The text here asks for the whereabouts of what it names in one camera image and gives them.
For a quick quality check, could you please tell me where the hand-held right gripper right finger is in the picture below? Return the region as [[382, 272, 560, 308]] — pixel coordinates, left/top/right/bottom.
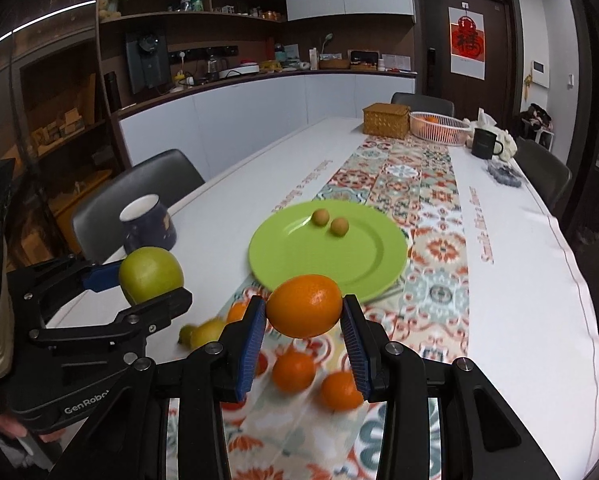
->
[[340, 295, 563, 480]]

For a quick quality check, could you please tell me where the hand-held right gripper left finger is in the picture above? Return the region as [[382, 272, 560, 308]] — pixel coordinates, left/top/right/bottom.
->
[[50, 296, 268, 480]]

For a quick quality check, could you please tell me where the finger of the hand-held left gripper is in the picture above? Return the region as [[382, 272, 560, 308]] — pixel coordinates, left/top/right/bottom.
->
[[10, 255, 125, 328], [30, 287, 193, 347]]

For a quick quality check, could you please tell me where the green apple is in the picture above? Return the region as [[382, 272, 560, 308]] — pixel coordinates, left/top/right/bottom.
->
[[118, 247, 185, 306]]

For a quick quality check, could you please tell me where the large orange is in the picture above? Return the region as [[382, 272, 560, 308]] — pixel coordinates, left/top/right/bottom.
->
[[266, 274, 343, 338]]

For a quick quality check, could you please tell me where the green plate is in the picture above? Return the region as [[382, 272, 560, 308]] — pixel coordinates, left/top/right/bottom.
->
[[248, 200, 409, 302]]

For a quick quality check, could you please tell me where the person's left hand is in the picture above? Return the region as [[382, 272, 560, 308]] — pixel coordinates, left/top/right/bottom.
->
[[0, 410, 28, 437]]

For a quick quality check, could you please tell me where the navy blue mug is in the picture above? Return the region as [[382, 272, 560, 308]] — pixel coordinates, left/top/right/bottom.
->
[[120, 193, 176, 256]]

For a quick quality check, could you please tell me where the grey padded chair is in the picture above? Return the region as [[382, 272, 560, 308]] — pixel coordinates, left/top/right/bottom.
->
[[72, 149, 205, 266], [390, 92, 455, 118], [512, 137, 573, 211]]

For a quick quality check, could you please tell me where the patterned table runner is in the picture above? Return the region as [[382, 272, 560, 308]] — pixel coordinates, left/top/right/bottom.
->
[[167, 137, 470, 480]]

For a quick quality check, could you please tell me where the wooden display cabinet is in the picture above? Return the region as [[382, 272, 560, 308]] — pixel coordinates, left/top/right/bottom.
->
[[0, 0, 125, 261]]

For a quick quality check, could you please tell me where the white lower cabinet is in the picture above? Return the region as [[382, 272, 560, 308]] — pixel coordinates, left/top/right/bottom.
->
[[114, 72, 417, 181]]

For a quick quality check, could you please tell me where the clear blueberry box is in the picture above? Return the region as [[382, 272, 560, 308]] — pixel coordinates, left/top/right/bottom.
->
[[485, 159, 524, 188]]

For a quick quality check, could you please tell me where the wicker basket box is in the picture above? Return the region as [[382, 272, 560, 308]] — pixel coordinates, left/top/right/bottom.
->
[[363, 103, 411, 138]]

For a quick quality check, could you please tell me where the dark green mug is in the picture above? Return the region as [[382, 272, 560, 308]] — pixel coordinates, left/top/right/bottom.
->
[[471, 128, 504, 160]]

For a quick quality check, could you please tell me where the white crumpled cloth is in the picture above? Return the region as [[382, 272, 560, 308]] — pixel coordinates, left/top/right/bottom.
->
[[462, 107, 517, 161]]

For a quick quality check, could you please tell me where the black box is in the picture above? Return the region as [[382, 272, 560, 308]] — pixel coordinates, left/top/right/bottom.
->
[[348, 50, 380, 70]]

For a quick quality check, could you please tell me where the dark bag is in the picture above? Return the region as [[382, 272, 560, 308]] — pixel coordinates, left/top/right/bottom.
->
[[517, 104, 553, 131]]

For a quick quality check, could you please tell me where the dark brown door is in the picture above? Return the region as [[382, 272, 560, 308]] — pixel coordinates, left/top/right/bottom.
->
[[412, 0, 523, 136]]

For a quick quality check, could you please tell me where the black wall appliance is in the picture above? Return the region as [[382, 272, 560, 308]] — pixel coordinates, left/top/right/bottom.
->
[[126, 30, 170, 95]]

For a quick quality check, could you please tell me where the red and white wall poster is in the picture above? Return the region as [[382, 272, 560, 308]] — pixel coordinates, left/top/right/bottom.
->
[[448, 6, 486, 81]]

